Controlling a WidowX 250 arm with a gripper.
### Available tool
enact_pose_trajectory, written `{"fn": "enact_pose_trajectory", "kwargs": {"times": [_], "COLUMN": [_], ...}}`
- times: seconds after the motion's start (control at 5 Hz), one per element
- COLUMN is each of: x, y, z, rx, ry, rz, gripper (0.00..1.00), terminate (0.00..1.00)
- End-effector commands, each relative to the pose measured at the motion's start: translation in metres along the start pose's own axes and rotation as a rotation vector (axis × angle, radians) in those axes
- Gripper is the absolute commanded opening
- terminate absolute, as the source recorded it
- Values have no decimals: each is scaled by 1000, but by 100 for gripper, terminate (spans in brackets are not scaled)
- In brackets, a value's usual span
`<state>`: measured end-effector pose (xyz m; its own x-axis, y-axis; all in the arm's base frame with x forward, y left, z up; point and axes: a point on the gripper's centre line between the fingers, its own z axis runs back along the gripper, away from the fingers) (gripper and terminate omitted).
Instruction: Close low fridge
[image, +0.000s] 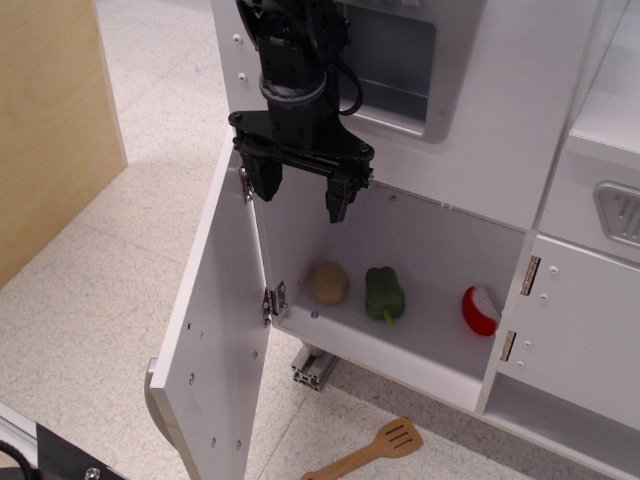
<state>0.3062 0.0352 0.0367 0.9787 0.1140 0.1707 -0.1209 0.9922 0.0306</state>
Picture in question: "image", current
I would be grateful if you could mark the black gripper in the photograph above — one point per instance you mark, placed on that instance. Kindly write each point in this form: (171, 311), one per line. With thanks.
(309, 137)

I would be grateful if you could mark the white low fridge door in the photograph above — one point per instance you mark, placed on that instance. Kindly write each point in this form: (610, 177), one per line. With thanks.
(211, 361)

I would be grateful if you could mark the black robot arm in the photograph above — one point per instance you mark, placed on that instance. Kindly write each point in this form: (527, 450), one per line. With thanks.
(299, 44)

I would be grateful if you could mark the silver upper door hinge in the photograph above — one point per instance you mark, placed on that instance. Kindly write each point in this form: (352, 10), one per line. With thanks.
(247, 187)

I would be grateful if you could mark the silver door hinge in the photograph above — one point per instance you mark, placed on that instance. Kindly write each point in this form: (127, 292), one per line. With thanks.
(247, 187)
(273, 303)

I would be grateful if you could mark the toy potato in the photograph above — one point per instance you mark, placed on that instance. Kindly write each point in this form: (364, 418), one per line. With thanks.
(330, 283)

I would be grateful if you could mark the silver lower door hinge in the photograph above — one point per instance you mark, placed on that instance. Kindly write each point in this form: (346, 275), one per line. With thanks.
(273, 303)

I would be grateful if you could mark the green toy bell pepper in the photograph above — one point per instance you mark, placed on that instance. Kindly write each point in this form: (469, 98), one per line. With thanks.
(384, 296)

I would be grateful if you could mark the aluminium extrusion foot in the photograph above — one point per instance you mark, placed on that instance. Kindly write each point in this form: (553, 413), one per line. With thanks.
(312, 367)

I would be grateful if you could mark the white toy kitchen cabinet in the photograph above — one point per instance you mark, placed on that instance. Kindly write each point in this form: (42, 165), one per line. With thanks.
(490, 128)

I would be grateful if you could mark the red toy cheese wedge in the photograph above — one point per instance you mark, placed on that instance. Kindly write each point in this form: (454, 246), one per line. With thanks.
(479, 311)

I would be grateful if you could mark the silver upper right hinge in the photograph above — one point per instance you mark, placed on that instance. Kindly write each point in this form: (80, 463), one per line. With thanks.
(530, 275)

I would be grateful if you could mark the light wooden panel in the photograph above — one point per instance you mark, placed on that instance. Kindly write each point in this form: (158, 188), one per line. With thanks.
(61, 143)

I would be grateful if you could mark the silver lower right hinge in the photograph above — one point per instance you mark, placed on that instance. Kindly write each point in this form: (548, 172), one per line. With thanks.
(508, 345)

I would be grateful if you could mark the wooden slotted spatula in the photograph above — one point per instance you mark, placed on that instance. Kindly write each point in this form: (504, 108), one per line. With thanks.
(396, 439)

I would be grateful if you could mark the white right cabinet door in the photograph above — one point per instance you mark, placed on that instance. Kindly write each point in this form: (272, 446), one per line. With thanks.
(577, 331)

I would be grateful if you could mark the silver fridge door handle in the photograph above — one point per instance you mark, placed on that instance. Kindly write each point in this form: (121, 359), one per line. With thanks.
(164, 419)

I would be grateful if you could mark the silver oven handle plate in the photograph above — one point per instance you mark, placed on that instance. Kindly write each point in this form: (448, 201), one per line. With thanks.
(618, 210)

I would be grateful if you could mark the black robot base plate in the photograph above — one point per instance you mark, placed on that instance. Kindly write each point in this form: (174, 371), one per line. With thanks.
(42, 454)

